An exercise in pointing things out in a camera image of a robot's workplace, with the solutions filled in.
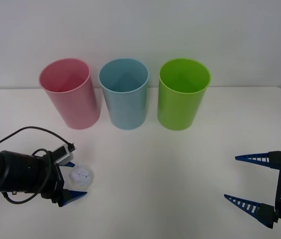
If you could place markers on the pale blue plastic waste bin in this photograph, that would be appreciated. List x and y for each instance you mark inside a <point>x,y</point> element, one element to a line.
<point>126,109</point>

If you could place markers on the green plastic waste bin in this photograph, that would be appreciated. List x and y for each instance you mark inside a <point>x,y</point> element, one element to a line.
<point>178,109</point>

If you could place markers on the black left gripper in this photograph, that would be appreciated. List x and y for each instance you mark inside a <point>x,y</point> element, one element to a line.
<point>55,184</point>

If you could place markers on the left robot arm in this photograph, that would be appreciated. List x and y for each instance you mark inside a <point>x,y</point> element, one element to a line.
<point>18,171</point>

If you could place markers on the clear cup with paper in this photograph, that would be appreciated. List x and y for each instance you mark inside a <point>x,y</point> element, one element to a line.
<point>81,175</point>

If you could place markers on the pink plastic waste bin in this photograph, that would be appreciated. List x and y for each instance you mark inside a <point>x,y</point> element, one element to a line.
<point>75,109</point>

